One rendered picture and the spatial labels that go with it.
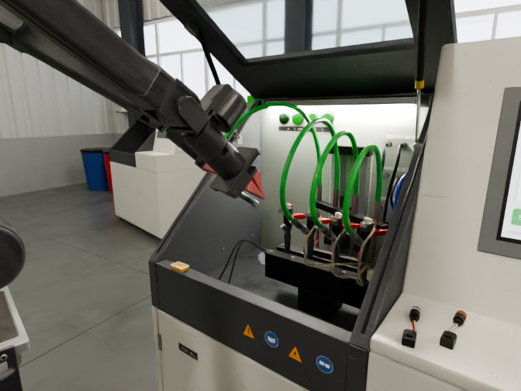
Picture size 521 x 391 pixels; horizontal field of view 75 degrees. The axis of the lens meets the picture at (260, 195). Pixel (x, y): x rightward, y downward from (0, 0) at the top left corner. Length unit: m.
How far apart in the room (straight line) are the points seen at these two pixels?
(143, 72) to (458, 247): 0.72
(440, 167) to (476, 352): 0.39
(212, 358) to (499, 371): 0.68
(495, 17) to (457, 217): 4.12
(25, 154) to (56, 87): 1.42
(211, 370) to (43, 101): 7.02
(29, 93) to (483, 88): 7.30
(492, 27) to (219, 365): 4.48
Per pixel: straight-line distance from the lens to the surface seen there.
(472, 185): 0.87
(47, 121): 7.72
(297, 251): 1.06
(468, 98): 0.91
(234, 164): 0.61
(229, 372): 1.04
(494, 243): 0.86
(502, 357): 0.77
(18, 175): 7.53
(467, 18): 4.94
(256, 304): 0.85
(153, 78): 0.53
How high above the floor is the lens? 1.39
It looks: 13 degrees down
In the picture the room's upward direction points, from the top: straight up
